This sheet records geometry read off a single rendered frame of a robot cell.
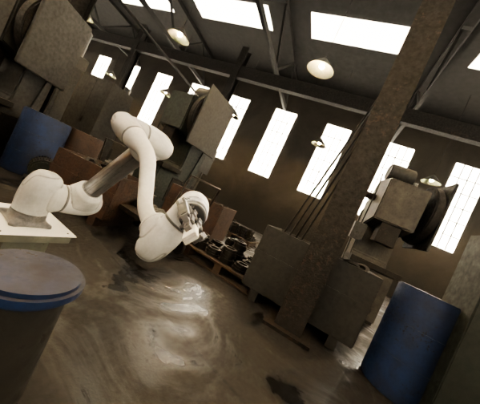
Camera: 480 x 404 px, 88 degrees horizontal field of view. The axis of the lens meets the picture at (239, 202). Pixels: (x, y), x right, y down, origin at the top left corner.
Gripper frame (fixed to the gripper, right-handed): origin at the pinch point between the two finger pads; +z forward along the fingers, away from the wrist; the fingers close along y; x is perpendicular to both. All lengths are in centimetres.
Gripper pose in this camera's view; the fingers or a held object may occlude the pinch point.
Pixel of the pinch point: (191, 233)
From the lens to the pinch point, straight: 53.3
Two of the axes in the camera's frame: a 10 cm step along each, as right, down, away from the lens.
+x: 8.7, -4.8, 0.7
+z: 1.6, 1.6, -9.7
